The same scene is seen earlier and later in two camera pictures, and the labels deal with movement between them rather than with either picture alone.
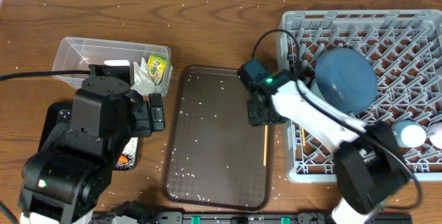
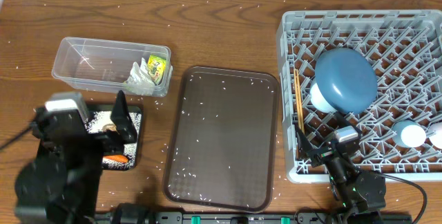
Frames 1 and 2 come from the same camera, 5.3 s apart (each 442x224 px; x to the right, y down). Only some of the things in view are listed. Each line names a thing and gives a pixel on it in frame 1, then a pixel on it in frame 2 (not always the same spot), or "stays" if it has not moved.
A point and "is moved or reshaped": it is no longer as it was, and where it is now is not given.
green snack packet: [156, 68] stays
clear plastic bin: [74, 53] stays
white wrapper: [142, 82] stays
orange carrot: [122, 159] stays
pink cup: [436, 139] stays
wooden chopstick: [265, 145] is moved or reshaped
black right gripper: [255, 119] -> [321, 155]
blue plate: [347, 80] stays
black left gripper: [156, 112] -> [88, 138]
